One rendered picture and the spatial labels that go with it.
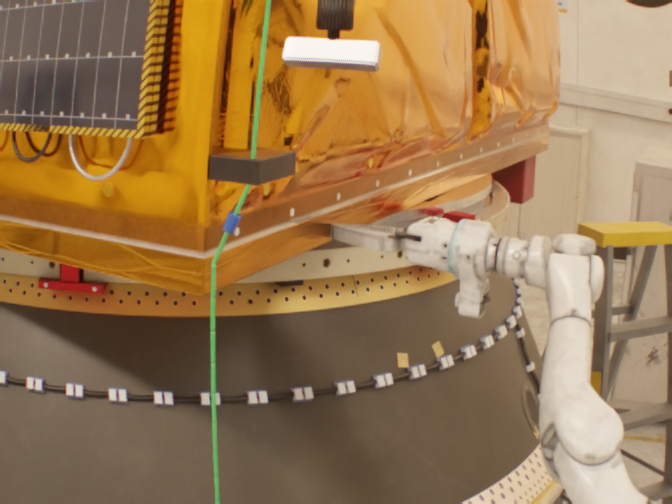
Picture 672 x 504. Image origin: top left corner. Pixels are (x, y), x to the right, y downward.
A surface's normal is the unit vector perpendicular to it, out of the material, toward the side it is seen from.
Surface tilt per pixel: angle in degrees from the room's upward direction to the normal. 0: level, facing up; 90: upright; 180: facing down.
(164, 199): 97
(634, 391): 90
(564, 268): 41
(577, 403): 29
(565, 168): 90
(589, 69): 90
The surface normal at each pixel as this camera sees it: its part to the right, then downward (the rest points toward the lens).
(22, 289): -0.04, -0.27
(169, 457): 0.24, -0.25
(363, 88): 0.88, 0.25
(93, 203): -0.39, 0.26
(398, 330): 0.64, -0.28
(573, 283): -0.04, -0.62
